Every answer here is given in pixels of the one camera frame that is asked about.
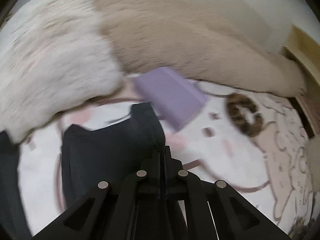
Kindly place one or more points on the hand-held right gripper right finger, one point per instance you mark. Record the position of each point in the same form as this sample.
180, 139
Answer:
172, 177

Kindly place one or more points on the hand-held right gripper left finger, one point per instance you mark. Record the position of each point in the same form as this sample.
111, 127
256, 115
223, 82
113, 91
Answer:
150, 177

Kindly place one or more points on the dark grey garment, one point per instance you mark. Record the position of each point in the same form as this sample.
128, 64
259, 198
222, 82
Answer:
107, 150

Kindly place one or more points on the cream wall shelf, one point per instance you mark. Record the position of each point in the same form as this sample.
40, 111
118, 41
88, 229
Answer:
302, 45

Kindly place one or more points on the beige fluffy blanket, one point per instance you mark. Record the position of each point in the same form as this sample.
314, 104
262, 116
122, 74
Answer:
313, 160

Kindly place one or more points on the brown patterned scrunchie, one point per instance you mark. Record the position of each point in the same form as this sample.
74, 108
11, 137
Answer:
236, 107

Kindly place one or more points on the white fluffy pillow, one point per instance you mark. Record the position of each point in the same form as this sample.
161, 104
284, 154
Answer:
50, 55

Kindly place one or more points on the beige quilted duvet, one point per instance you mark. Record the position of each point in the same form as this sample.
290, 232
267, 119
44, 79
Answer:
187, 37

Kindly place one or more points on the purple book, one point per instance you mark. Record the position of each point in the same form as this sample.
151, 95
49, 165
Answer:
170, 95

